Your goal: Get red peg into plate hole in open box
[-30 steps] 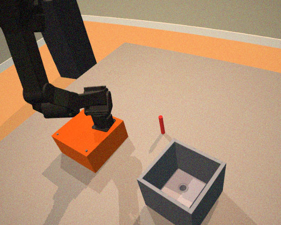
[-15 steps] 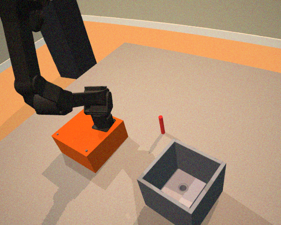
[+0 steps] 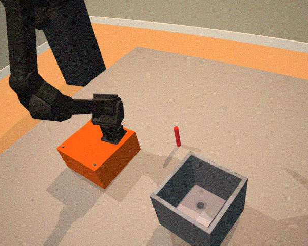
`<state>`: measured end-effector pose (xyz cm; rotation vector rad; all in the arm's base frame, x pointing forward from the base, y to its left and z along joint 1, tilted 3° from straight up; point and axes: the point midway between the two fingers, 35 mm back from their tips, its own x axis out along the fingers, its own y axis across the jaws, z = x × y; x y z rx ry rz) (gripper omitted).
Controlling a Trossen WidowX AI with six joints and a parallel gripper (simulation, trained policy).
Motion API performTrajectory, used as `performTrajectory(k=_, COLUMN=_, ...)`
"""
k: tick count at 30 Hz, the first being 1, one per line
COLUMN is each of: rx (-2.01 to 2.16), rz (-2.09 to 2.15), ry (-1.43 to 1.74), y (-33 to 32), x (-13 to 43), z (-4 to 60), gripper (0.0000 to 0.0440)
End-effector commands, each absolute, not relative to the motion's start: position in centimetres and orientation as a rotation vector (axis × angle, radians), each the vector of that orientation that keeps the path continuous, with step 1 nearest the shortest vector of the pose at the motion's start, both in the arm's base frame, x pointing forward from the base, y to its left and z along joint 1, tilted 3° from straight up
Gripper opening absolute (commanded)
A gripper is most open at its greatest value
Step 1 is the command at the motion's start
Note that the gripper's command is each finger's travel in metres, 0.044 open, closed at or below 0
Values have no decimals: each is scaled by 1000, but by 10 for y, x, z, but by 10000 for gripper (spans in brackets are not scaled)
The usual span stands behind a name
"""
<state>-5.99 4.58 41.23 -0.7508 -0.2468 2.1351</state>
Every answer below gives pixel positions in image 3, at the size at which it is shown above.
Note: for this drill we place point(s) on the red peg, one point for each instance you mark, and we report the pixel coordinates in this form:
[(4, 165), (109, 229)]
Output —
[(176, 130)]

